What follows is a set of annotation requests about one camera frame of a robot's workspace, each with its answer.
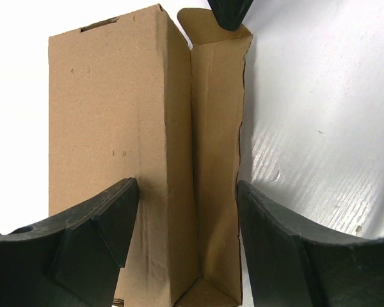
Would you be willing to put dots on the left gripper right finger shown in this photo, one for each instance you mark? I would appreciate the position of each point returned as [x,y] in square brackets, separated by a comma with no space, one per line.
[293,261]

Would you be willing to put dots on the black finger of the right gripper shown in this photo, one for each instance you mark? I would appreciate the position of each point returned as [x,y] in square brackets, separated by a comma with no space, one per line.
[230,14]

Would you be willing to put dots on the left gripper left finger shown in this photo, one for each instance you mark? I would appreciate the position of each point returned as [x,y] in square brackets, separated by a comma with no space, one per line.
[72,258]

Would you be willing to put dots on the cardboard box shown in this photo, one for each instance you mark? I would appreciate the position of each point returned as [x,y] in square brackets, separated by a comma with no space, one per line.
[159,100]

